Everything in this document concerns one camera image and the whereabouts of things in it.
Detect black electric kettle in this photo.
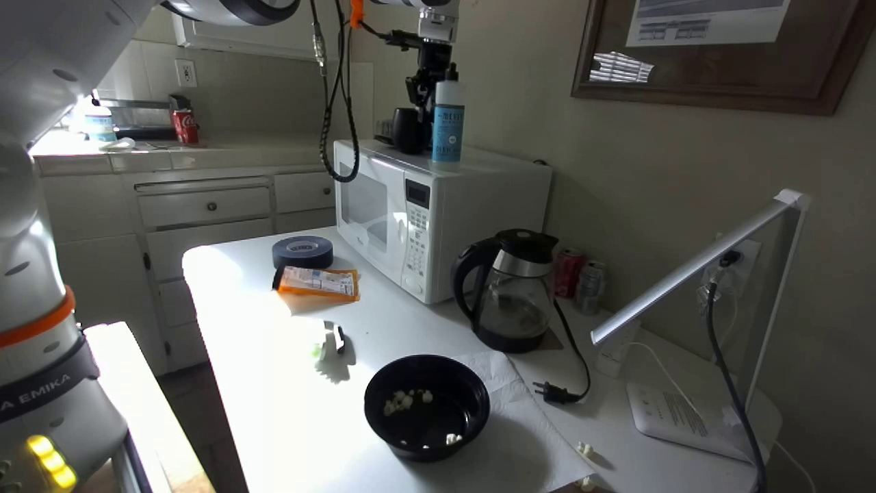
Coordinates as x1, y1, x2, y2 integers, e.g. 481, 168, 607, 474
452, 229, 556, 354

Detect wooden framed notice board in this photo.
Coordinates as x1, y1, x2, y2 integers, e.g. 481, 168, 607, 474
571, 0, 876, 114

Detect white microwave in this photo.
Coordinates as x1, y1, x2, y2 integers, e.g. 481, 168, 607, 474
333, 139, 552, 304

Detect red soda can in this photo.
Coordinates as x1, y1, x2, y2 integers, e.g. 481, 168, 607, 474
552, 250, 585, 299

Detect black mug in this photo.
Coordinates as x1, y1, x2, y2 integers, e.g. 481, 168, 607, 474
392, 106, 423, 157

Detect orange snack packet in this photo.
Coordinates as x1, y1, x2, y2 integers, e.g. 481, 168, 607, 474
274, 266, 358, 302

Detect white desk lamp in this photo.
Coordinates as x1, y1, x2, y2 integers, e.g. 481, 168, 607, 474
592, 189, 809, 463

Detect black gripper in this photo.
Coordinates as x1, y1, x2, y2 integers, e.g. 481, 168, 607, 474
404, 39, 452, 113

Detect white kitchen cabinet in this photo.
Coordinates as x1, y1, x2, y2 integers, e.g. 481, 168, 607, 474
35, 144, 333, 374

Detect black bowl with popcorn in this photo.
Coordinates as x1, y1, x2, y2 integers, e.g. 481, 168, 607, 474
363, 354, 489, 463

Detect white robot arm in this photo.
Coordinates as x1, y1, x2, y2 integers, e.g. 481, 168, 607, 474
162, 0, 460, 110

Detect black round lid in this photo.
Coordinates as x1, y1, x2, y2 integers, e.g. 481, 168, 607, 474
271, 236, 333, 267

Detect silver soda can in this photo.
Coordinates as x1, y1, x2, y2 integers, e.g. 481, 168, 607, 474
574, 261, 607, 313

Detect black lamp cable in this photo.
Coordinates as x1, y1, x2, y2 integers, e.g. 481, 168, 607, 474
704, 250, 772, 493

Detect black kettle power cord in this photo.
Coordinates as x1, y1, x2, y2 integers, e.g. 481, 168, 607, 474
530, 299, 596, 409

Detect blue white spray can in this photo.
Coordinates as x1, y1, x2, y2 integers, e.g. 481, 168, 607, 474
429, 79, 466, 162

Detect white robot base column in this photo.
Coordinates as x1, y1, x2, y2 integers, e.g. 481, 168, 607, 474
0, 0, 154, 493

